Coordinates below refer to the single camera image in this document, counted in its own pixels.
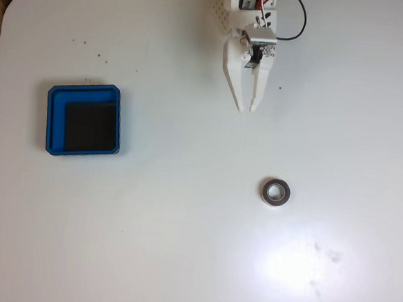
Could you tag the red tape roll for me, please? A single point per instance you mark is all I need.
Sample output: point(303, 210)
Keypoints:
point(264, 192)

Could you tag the blue square box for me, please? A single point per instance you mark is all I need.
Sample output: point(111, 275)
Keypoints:
point(56, 120)

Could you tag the small black camera module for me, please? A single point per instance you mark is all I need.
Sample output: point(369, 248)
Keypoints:
point(253, 62)

